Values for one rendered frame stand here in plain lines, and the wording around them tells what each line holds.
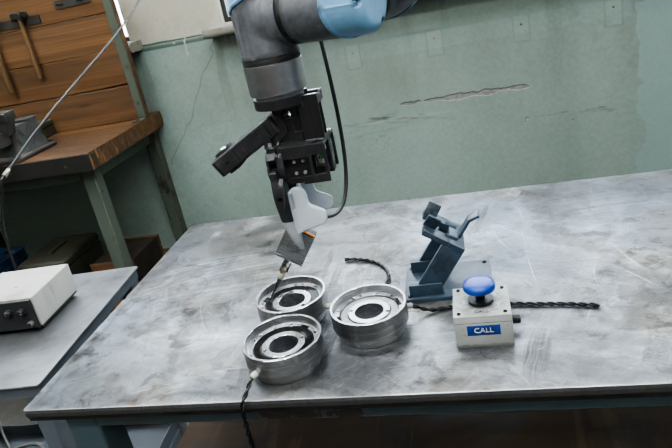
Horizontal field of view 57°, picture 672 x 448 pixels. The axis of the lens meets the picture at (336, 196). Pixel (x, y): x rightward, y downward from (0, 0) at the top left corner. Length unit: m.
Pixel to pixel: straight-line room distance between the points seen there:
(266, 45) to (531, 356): 0.48
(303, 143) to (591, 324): 0.42
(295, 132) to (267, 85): 0.07
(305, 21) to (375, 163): 1.78
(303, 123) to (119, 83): 1.82
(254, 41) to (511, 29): 1.67
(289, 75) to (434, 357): 0.39
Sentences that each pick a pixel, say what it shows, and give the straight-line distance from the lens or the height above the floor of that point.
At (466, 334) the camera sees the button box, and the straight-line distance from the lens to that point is 0.79.
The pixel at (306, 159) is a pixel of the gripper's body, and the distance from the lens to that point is 0.79.
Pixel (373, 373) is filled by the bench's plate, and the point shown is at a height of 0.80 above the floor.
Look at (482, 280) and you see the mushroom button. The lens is 0.79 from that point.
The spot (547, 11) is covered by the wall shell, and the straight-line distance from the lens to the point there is 2.35.
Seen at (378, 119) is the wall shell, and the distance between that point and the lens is 2.41.
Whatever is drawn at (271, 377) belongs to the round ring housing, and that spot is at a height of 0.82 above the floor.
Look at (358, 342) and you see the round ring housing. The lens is 0.82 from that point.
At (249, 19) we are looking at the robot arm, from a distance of 0.76.
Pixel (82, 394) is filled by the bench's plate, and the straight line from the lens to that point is 0.94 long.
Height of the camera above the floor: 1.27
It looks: 20 degrees down
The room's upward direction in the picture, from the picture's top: 12 degrees counter-clockwise
